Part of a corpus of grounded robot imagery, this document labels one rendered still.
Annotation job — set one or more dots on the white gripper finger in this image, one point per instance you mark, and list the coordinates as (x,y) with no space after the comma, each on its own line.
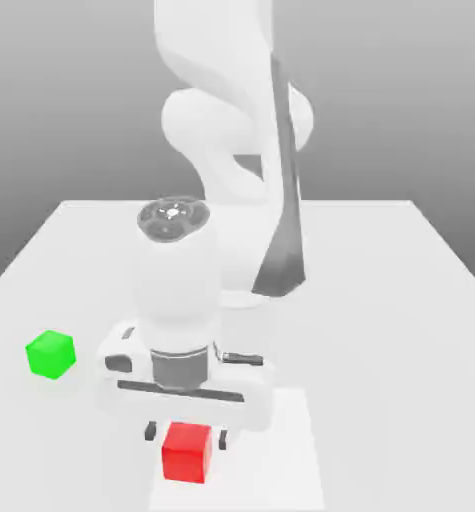
(150,431)
(222,440)

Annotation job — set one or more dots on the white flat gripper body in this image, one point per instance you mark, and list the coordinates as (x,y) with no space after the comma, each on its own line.
(257,404)

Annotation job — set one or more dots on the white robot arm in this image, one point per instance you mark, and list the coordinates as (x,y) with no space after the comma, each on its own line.
(181,280)

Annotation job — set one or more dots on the small red cube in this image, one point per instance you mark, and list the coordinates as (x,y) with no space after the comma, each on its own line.
(186,454)

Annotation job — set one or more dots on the small green cube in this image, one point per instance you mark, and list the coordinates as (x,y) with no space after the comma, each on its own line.
(50,354)

